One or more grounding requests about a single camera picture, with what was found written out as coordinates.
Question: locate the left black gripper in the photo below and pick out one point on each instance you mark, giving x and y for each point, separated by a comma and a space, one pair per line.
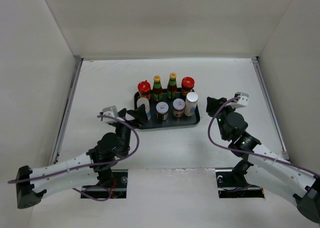
140, 115

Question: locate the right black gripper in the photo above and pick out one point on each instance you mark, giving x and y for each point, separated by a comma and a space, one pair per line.
213, 105

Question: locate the red lid chili jar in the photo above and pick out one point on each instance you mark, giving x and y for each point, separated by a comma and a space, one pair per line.
187, 85
144, 89

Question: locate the white lid dark jar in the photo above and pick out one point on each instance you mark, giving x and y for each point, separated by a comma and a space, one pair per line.
162, 111

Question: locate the yellow cap sauce bottle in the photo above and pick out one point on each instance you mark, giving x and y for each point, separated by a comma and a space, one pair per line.
157, 90
172, 86

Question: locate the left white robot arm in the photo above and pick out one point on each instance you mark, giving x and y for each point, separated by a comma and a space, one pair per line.
92, 168

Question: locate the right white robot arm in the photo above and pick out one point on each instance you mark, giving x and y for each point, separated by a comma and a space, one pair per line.
259, 165

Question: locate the black plastic tray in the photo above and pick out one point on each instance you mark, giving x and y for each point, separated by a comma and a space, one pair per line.
171, 121

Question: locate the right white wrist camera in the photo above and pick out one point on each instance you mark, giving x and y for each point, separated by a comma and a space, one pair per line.
241, 100

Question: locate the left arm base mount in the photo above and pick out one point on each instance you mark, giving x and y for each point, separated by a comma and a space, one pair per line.
116, 188

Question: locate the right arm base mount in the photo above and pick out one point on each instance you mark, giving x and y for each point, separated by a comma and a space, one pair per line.
231, 183

